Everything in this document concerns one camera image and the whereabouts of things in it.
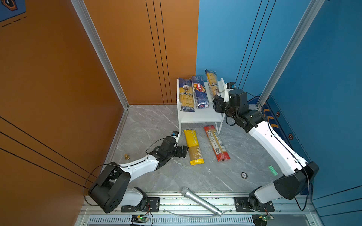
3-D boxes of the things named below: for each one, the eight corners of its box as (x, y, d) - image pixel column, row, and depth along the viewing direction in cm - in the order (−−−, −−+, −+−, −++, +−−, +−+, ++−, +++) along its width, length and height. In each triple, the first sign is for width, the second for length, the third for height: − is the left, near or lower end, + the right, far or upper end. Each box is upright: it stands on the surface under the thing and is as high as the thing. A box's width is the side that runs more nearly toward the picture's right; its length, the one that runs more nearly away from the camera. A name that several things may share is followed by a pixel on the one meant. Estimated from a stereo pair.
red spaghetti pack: (218, 162, 91) (219, 159, 88) (204, 129, 107) (205, 126, 104) (229, 159, 92) (230, 157, 89) (214, 127, 108) (214, 124, 106)
